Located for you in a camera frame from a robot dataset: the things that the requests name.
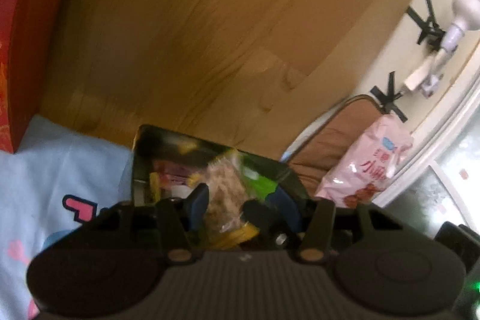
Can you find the cartoon pig blue bedsheet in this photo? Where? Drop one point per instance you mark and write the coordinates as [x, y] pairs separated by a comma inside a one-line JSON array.
[[56, 180]]

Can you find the yellow lid jelly cup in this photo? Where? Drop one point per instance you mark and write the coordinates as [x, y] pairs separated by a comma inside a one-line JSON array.
[[169, 179]]

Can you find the bright green snack packet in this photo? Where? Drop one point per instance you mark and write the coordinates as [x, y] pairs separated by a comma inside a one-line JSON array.
[[259, 174]]

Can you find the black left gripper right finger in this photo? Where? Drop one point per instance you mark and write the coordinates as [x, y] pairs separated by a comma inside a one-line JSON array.
[[316, 228]]

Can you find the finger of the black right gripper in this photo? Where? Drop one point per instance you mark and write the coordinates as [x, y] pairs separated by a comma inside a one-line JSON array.
[[272, 227]]

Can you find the white power adapter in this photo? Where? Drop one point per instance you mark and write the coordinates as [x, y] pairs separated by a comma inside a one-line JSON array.
[[443, 43]]

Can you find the white window frame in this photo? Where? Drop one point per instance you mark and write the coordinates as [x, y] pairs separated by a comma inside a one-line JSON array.
[[439, 129]]

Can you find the pink twisted snack bag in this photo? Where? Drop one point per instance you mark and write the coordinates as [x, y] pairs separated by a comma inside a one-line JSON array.
[[369, 164]]

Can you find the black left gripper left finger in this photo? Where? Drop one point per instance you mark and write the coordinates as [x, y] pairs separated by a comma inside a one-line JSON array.
[[178, 227]]

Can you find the brown seat cushion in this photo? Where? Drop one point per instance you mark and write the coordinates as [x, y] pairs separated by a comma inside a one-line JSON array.
[[322, 150]]

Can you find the red gift box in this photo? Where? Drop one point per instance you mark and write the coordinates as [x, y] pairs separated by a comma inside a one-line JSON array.
[[26, 29]]

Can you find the clear yellow peanut bag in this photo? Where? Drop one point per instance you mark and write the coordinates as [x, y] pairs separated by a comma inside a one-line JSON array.
[[223, 224]]

